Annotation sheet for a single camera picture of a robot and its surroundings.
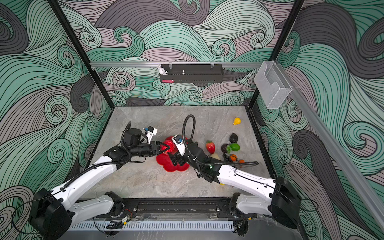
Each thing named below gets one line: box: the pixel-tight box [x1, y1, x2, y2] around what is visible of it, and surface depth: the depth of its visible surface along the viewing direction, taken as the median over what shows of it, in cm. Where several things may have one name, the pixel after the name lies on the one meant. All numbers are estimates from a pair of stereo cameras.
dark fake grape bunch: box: [222, 153, 230, 163], surface depth 91 cm
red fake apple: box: [159, 140, 178, 155], surface depth 75 cm
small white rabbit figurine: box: [157, 64, 168, 75], surface depth 87 cm
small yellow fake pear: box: [232, 117, 242, 126], surface depth 109 cm
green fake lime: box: [226, 143, 241, 154], surface depth 95 cm
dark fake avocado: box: [229, 133, 239, 144], surface depth 97 cm
